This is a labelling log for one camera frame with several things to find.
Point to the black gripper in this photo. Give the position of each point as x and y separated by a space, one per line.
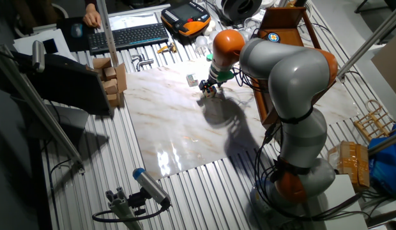
208 83

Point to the multicolour Rubik's cube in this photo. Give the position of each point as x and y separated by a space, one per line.
209 92

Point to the forearm in dark sleeve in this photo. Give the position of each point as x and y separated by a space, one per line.
90 2

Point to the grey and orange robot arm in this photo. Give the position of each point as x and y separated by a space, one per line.
290 83

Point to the brown wooden shelf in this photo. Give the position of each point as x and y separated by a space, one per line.
282 20

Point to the person's bare hand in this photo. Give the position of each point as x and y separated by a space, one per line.
92 17

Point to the clear box of paper clips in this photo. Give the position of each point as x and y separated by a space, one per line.
192 80

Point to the marble pattern sheet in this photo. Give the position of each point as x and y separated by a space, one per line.
172 127

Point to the white egg-shaped ball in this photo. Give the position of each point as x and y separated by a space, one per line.
212 24
207 31

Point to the metal pipe fitting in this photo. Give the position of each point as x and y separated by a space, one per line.
142 62

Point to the clear glass mug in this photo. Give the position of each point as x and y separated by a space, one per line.
250 27

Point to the black and orange teach pendant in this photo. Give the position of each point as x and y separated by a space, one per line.
185 17

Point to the black filament spool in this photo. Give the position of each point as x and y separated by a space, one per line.
241 9

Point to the open cardboard box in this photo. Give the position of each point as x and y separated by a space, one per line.
121 78

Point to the black computer keyboard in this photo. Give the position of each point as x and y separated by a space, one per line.
127 36

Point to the plain wooden block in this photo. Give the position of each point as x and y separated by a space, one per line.
110 73
110 86
113 99

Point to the white glossy board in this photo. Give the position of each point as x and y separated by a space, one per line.
131 20

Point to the aluminium profile beam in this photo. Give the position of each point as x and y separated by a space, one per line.
35 105
386 143
370 40
107 32

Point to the black flat monitor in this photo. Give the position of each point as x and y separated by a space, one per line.
70 83

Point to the dark computer mouse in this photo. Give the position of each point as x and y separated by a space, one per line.
77 30

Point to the short aluminium profile stand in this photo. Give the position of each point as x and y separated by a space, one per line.
121 207

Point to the black mouse pad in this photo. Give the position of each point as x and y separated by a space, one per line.
65 38

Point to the yellow-brown taped package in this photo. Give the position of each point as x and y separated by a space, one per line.
351 163

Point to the black square card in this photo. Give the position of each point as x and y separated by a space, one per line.
51 46

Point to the wooden dish rack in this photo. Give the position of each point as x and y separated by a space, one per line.
375 123

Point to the brown cardboard sheet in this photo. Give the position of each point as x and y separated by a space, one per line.
388 70

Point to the white paper stack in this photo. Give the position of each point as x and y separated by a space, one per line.
25 43

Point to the blue plastic bag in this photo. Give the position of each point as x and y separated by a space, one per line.
386 169

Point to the green wrist adapter mount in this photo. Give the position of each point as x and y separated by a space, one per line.
225 76

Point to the silver camera with blue end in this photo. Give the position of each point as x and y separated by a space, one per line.
151 187

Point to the black camera bracket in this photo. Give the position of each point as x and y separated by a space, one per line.
137 201

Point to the white robot pedestal box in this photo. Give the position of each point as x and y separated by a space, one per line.
341 204

